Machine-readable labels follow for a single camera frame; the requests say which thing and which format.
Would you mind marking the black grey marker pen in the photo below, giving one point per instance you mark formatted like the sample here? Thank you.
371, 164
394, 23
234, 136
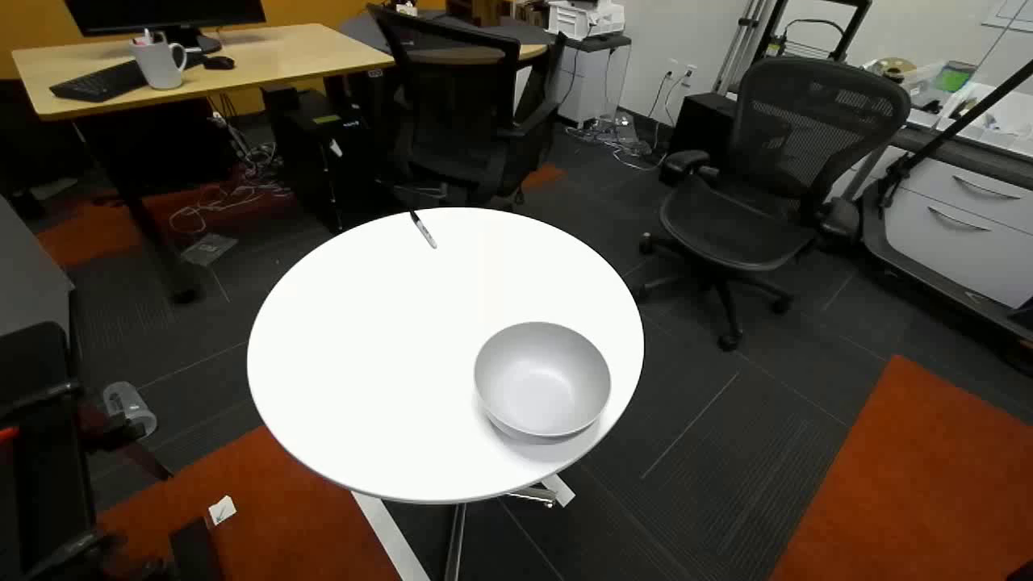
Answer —
420, 227

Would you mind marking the black computer monitor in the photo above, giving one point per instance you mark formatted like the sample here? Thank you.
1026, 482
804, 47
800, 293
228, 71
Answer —
162, 15

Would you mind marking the white round bowl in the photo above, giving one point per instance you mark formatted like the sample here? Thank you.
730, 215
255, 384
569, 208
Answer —
544, 380

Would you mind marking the white drawer cabinet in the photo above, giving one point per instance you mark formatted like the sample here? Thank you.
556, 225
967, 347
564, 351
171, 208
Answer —
956, 246

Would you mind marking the small white cabinet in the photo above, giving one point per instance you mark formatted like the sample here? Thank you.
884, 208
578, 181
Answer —
591, 84

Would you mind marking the black computer mouse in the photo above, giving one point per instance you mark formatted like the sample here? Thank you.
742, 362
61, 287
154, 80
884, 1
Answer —
219, 63

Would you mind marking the white printer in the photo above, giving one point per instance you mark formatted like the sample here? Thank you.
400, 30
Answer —
587, 19

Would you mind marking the white mug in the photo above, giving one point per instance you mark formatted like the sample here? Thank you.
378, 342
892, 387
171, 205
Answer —
160, 63

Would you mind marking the black computer tower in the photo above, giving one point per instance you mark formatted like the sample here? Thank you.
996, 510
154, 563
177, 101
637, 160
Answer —
317, 156

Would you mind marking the black padded office chair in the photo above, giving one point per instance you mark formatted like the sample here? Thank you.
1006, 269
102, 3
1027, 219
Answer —
462, 107

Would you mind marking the grey power strip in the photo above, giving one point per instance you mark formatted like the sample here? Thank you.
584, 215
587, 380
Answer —
208, 249

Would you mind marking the small white floor tag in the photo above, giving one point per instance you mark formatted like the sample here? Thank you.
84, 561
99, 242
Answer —
221, 510

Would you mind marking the white table base legs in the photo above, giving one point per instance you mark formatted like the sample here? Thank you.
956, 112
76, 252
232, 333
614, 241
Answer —
378, 526

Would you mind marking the black keyboard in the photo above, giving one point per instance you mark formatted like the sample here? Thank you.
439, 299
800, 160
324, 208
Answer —
102, 83

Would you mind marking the black kick scooter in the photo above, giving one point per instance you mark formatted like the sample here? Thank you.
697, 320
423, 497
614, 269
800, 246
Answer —
947, 135

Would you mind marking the black stand post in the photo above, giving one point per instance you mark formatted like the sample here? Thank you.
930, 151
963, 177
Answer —
197, 554

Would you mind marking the black box by wall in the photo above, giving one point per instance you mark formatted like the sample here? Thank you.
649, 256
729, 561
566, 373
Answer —
709, 123

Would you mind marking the green white box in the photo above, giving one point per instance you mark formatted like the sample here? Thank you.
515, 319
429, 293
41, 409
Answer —
956, 80

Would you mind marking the black tripod stand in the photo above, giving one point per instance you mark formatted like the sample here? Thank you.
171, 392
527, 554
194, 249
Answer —
773, 32

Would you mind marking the black mesh office chair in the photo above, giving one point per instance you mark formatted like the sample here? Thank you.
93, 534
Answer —
775, 181

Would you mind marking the light wooden desk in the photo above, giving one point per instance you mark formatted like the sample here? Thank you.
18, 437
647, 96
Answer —
268, 52

